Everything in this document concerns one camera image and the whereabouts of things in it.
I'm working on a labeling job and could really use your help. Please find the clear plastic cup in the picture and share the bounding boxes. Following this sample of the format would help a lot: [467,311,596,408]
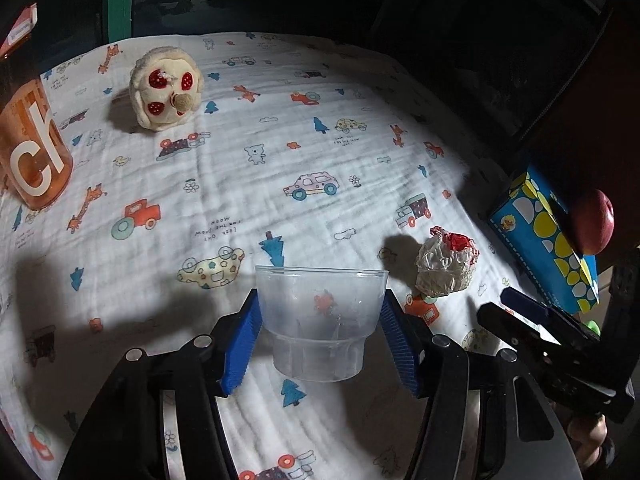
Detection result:
[255,265,391,383]

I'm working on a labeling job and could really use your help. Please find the blue patterned tissue box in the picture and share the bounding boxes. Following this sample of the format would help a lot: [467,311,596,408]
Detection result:
[488,170,600,313]

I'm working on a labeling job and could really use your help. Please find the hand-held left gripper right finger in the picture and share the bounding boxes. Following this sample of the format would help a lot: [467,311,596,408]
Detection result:
[377,290,583,480]

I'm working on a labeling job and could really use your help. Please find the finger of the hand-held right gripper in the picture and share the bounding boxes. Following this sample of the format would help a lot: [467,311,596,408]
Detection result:
[500,287,601,343]
[476,305,568,363]

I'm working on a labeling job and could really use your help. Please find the cream plush toy red spots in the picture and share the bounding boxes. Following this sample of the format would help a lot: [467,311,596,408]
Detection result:
[129,47,204,132]

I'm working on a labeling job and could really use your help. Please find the white printed cloth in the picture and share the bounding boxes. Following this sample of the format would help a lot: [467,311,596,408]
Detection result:
[0,30,596,480]

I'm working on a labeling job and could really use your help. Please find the person's right hand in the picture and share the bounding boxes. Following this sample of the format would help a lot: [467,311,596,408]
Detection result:
[569,410,617,467]

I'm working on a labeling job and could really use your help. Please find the red apple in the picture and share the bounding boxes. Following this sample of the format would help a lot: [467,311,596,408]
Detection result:
[570,189,615,256]

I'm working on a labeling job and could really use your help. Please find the orange water bottle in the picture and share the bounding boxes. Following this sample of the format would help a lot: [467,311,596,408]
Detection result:
[0,2,74,210]

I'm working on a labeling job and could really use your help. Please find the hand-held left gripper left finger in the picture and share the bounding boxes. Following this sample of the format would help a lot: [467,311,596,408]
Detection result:
[59,290,266,480]

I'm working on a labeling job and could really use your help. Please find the brown wooden cabinet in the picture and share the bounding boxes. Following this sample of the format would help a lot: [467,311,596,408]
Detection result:
[517,5,640,253]

